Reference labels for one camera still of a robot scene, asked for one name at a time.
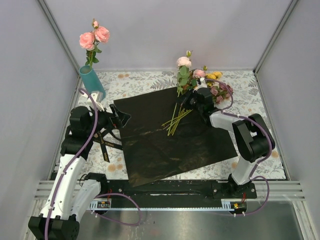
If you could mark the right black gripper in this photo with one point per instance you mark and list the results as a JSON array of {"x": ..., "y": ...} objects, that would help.
[{"x": 186, "y": 98}]

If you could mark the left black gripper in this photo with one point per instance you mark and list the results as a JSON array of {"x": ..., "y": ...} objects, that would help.
[{"x": 119, "y": 120}]

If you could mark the black printed ribbon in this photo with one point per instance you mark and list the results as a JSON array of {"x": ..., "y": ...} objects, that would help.
[{"x": 107, "y": 145}]

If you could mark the pink rose stem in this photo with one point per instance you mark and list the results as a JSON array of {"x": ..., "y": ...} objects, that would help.
[
  {"x": 90, "y": 40},
  {"x": 184, "y": 64}
]

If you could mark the black wrapping paper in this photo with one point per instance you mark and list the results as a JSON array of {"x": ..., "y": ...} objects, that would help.
[{"x": 150, "y": 154}]

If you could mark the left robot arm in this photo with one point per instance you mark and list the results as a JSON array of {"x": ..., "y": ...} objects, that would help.
[{"x": 61, "y": 215}]

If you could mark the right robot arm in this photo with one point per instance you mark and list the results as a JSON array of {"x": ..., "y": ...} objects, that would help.
[{"x": 253, "y": 138}]

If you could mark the teal cylindrical vase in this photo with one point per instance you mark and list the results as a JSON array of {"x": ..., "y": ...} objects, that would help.
[{"x": 91, "y": 81}]

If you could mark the flower bouquet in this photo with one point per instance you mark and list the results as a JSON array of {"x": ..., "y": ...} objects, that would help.
[{"x": 197, "y": 90}]

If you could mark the floral tablecloth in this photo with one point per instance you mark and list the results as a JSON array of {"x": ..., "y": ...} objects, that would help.
[{"x": 247, "y": 101}]

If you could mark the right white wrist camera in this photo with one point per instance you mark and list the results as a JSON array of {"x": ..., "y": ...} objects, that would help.
[{"x": 200, "y": 83}]

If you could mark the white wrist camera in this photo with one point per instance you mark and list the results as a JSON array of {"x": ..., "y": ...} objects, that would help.
[
  {"x": 200, "y": 83},
  {"x": 96, "y": 103}
]

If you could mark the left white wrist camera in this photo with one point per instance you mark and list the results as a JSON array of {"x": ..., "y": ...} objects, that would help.
[{"x": 96, "y": 103}]

